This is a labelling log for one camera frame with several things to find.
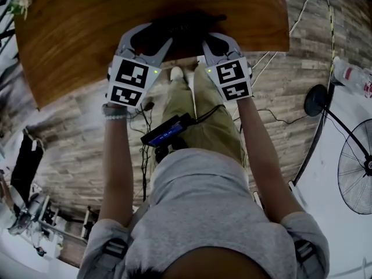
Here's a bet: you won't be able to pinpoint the grey metal device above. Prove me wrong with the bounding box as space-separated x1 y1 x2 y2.
6 191 52 237

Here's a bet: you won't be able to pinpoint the person's left white shoe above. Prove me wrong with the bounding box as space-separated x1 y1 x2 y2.
169 66 185 81

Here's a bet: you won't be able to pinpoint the grey t-shirt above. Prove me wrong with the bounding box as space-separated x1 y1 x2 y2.
77 148 331 279

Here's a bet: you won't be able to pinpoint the black bag with white tag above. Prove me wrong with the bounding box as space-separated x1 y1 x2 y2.
10 133 45 198

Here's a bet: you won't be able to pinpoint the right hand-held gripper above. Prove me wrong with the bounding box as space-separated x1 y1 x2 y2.
201 31 253 102

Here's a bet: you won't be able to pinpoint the black pedestal fan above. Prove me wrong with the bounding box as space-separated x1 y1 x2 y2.
303 84 372 215

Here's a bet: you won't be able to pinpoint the black metal railing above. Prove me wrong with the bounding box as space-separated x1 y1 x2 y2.
0 0 19 58

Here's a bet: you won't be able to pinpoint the clear plastic bottle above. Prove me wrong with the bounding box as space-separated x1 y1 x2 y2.
330 56 372 99

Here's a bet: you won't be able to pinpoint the black floor cable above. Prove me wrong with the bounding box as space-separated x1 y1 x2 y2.
252 108 309 125

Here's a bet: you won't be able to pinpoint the black oblong pouch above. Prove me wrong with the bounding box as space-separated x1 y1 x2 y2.
135 11 228 60

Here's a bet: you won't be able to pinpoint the black recorder box blue screen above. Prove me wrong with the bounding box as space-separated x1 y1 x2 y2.
139 112 198 164

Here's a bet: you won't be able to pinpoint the person's left forearm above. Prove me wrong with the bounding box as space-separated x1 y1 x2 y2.
99 117 137 228

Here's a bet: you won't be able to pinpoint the grey shoulder strap black buckle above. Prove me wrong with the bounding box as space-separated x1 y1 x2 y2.
101 238 129 273
294 239 320 270

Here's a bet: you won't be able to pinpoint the person's bare neck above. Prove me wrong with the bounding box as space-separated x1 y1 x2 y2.
162 245 271 279

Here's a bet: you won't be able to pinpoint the black recorder cable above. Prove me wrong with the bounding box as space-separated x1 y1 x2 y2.
194 104 227 125

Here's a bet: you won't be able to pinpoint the white floor cable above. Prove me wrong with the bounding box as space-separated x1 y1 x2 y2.
251 0 321 78

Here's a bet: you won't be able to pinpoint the person's right forearm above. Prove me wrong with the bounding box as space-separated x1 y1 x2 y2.
236 98 306 224

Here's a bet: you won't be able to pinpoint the black hanging cable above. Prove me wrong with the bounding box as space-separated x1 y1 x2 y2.
140 143 149 201

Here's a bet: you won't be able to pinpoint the yellow black striped cable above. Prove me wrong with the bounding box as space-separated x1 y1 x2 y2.
326 0 337 90

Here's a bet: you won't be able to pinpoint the khaki trousers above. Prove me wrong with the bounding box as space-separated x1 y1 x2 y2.
150 63 250 171

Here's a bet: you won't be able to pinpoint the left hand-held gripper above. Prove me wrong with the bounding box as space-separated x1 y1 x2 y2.
106 22 174 108

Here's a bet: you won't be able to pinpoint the white bead bracelet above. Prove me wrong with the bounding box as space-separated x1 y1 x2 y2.
101 102 128 121

